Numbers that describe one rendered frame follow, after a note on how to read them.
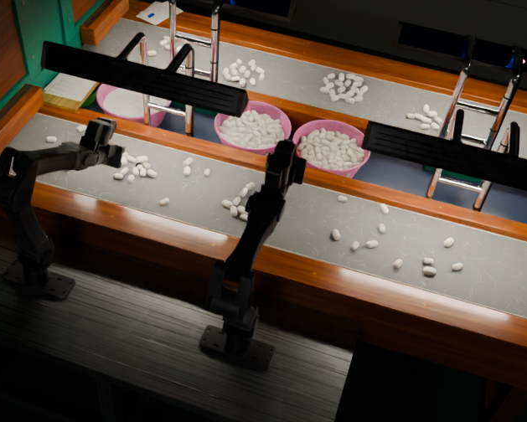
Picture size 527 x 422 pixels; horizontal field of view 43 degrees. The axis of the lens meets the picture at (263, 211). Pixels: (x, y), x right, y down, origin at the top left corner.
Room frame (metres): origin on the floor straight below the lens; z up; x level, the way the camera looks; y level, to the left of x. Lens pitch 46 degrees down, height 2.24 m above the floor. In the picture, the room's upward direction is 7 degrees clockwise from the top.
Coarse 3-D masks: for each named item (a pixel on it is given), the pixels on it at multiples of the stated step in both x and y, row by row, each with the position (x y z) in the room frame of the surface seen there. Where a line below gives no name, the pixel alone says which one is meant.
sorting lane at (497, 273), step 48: (48, 144) 1.63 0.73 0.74; (144, 144) 1.69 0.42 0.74; (96, 192) 1.44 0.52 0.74; (144, 192) 1.47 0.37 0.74; (192, 192) 1.49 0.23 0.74; (288, 192) 1.54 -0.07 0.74; (336, 192) 1.57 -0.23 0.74; (288, 240) 1.34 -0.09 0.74; (336, 240) 1.36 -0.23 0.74; (384, 240) 1.38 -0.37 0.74; (432, 240) 1.41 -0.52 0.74; (480, 240) 1.43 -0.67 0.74; (432, 288) 1.22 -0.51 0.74; (480, 288) 1.24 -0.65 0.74
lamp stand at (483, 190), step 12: (456, 120) 1.52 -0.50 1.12; (456, 132) 1.46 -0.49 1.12; (504, 132) 1.55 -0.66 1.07; (516, 132) 1.49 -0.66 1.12; (456, 144) 1.42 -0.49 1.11; (504, 144) 1.54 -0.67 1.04; (516, 144) 1.44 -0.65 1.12; (516, 156) 1.39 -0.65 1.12; (432, 180) 1.57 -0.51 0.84; (444, 180) 1.57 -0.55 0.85; (456, 180) 1.57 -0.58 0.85; (432, 192) 1.57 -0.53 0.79; (480, 192) 1.54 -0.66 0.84; (480, 204) 1.54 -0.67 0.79
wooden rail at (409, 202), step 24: (72, 120) 1.76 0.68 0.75; (120, 120) 1.77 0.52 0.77; (168, 144) 1.69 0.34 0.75; (192, 144) 1.69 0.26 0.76; (216, 144) 1.70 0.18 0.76; (264, 168) 1.62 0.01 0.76; (312, 168) 1.64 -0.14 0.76; (360, 192) 1.56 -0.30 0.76; (384, 192) 1.57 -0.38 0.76; (432, 216) 1.51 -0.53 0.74; (456, 216) 1.50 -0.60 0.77; (480, 216) 1.51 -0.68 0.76
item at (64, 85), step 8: (56, 80) 1.93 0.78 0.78; (64, 80) 1.93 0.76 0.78; (72, 80) 1.94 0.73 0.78; (80, 80) 1.94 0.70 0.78; (88, 80) 1.95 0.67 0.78; (48, 88) 1.88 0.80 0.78; (56, 88) 1.88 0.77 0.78; (64, 88) 1.89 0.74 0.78; (72, 88) 1.89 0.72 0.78; (80, 88) 1.90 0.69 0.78; (88, 88) 1.91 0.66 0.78; (64, 96) 1.84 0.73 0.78; (72, 96) 1.85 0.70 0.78; (80, 96) 1.85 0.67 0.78
